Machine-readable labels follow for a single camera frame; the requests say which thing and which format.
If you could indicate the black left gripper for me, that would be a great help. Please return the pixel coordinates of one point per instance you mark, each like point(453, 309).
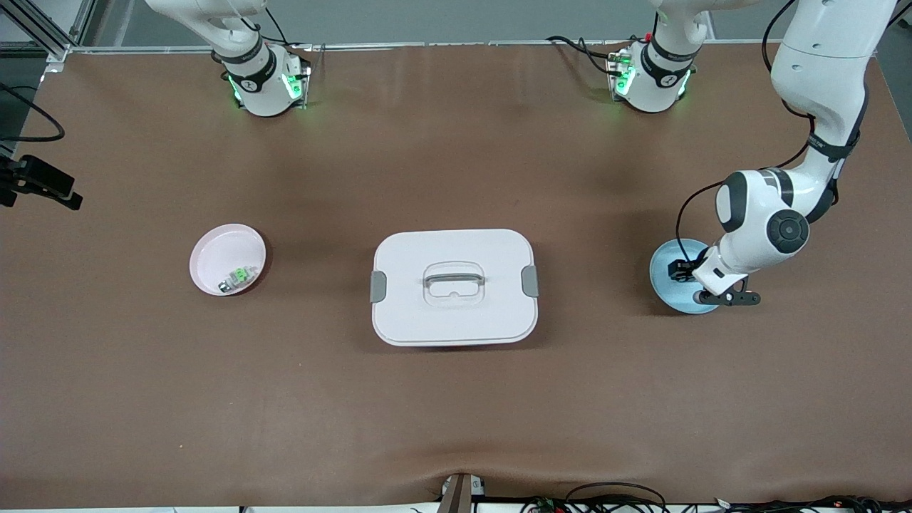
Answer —
point(685, 270)

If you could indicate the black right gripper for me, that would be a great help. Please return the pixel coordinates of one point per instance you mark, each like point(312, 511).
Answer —
point(35, 178)

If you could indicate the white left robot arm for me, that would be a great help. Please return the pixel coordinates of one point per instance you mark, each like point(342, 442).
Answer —
point(819, 57)

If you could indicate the light blue round plate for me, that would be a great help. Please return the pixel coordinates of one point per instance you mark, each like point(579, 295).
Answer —
point(666, 288)

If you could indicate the grey box latch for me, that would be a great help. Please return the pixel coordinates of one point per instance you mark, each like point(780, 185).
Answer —
point(377, 286)
point(531, 281)

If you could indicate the pink round plate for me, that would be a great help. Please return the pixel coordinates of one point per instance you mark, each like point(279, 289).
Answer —
point(214, 256)

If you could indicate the white lidded storage box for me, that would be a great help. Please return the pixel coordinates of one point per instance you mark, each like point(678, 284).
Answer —
point(456, 320)

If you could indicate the brown table mat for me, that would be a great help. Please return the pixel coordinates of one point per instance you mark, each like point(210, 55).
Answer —
point(456, 413)

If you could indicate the aluminium frame post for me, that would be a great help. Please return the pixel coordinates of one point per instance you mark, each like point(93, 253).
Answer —
point(57, 48)

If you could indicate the green and silver switch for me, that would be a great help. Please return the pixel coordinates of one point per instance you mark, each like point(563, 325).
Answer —
point(242, 275)

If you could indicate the camera mount post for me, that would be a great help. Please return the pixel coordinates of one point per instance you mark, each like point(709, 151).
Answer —
point(456, 499)

